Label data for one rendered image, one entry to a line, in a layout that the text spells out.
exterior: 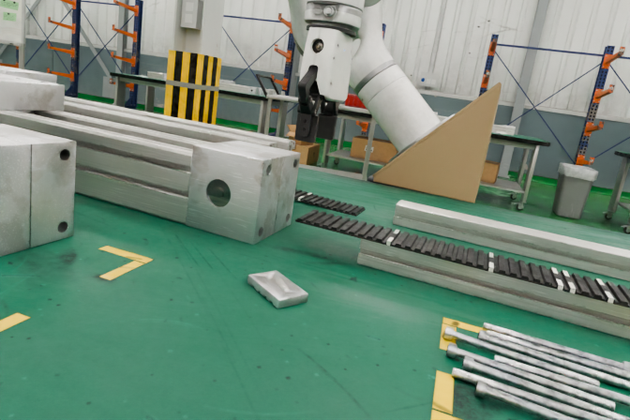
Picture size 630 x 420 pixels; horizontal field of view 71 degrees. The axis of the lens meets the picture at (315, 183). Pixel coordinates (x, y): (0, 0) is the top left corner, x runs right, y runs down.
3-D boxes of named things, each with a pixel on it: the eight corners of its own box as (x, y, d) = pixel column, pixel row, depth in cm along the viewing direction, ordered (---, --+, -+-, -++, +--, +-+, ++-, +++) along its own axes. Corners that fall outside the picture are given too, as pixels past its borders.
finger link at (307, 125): (314, 96, 61) (307, 144, 63) (322, 97, 64) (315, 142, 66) (293, 93, 62) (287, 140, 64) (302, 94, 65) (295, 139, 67)
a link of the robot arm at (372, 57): (358, 100, 115) (306, 29, 117) (418, 56, 112) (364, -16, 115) (355, 90, 103) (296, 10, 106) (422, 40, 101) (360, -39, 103)
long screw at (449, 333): (442, 340, 34) (444, 328, 34) (443, 335, 35) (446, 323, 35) (597, 395, 31) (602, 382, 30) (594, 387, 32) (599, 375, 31)
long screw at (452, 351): (444, 357, 32) (447, 345, 32) (446, 351, 33) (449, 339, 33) (612, 418, 28) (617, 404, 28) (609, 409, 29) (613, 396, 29)
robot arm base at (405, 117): (396, 164, 118) (354, 108, 120) (457, 119, 112) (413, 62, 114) (384, 167, 100) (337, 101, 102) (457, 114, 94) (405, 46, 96)
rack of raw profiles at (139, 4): (-17, 85, 959) (-18, -23, 914) (22, 88, 1043) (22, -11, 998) (105, 109, 863) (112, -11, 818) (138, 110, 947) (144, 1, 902)
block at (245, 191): (298, 220, 60) (307, 151, 58) (253, 245, 49) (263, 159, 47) (240, 205, 63) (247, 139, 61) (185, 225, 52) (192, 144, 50)
